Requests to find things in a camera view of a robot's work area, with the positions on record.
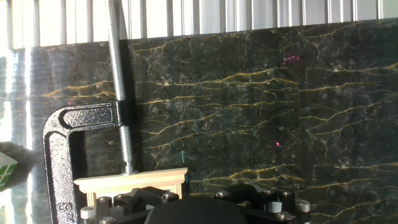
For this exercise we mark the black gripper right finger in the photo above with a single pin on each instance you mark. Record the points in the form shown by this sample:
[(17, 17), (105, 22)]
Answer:
[(273, 214)]

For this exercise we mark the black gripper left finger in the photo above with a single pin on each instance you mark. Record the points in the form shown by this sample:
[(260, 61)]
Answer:
[(124, 205)]

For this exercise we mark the black metal C-clamp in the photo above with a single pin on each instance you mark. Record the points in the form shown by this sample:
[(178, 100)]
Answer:
[(59, 161)]

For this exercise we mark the black marble pattern mat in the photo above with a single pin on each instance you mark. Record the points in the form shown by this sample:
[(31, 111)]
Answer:
[(264, 109)]

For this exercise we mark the Rubik's cube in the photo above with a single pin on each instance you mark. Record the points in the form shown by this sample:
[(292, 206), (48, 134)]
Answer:
[(5, 169)]

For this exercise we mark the miniature wooden window frame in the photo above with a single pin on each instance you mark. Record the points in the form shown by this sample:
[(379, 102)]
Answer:
[(130, 182)]

